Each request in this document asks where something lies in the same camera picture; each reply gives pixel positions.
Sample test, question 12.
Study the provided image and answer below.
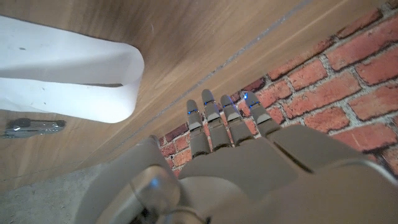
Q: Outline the red brick printed backdrop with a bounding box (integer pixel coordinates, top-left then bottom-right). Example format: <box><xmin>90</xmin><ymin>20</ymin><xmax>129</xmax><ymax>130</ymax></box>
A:
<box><xmin>158</xmin><ymin>0</ymin><xmax>398</xmax><ymax>181</ymax></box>

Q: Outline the white receipt paper strip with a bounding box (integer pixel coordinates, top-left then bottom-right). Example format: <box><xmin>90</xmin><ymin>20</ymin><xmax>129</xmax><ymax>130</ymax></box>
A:
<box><xmin>0</xmin><ymin>15</ymin><xmax>146</xmax><ymax>124</ymax></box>

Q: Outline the small dark metal clip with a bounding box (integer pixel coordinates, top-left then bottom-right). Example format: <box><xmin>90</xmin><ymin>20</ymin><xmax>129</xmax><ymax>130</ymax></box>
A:
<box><xmin>0</xmin><ymin>117</ymin><xmax>67</xmax><ymax>139</ymax></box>

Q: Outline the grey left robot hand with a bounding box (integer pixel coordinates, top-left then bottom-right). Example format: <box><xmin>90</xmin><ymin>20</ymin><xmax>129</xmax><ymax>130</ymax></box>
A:
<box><xmin>73</xmin><ymin>88</ymin><xmax>398</xmax><ymax>224</ymax></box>

